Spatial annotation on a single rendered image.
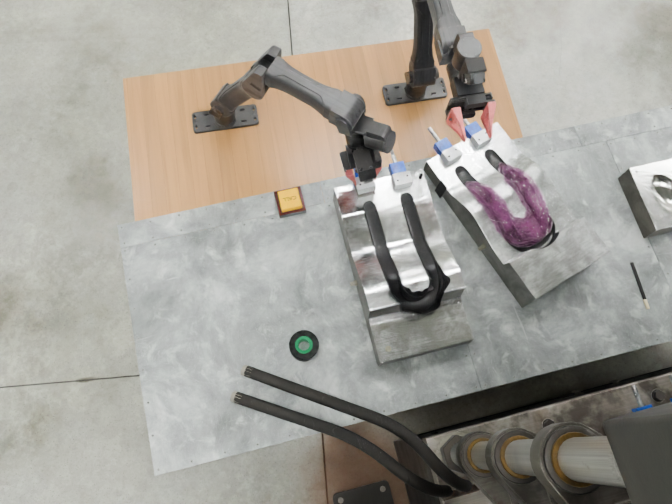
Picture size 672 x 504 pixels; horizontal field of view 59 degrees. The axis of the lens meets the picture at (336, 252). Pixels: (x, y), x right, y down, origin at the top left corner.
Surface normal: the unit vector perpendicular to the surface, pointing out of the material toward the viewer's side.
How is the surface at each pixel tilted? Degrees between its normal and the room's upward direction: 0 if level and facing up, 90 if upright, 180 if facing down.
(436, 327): 0
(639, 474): 90
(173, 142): 0
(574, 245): 0
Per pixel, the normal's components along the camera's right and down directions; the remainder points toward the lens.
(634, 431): -0.97, 0.22
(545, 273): 0.03, -0.31
